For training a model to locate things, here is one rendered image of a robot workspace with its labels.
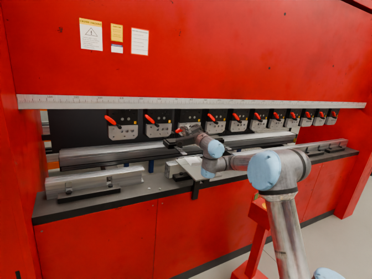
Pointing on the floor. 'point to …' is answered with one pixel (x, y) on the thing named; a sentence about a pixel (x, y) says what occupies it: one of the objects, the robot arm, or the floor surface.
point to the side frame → (351, 113)
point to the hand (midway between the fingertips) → (180, 129)
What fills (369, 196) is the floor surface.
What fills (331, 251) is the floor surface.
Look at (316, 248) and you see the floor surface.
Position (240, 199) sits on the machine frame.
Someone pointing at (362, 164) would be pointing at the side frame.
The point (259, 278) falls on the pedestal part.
